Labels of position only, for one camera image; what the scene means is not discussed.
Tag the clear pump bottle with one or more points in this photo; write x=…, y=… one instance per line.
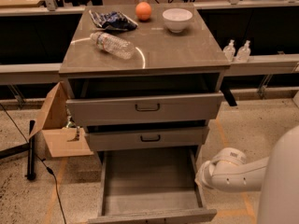
x=244, y=52
x=229, y=50

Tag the grey drawer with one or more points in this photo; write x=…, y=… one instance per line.
x=121, y=140
x=151, y=186
x=150, y=109

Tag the brown cardboard box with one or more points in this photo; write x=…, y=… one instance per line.
x=51, y=121

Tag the left clear pump bottle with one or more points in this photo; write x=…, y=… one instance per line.
x=229, y=50

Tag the right clear pump bottle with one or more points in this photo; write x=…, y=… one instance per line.
x=244, y=52

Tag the blue chip bag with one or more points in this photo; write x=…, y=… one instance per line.
x=113, y=20

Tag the orange fruit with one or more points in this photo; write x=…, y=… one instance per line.
x=143, y=11

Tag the clear plastic water bottle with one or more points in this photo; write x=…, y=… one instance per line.
x=113, y=45

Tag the grey drawer cabinet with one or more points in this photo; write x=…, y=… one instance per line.
x=164, y=63

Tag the white ceramic bowl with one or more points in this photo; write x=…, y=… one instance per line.
x=177, y=20

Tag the grey top drawer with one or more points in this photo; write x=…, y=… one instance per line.
x=150, y=109

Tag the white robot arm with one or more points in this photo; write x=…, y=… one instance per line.
x=275, y=177

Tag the grey middle drawer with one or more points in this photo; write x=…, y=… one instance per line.
x=121, y=140

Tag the black metal floor stand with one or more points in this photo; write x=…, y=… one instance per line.
x=29, y=147

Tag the grey metal railing beam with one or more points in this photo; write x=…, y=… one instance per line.
x=43, y=73

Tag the grey bottom drawer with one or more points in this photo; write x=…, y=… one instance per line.
x=151, y=186

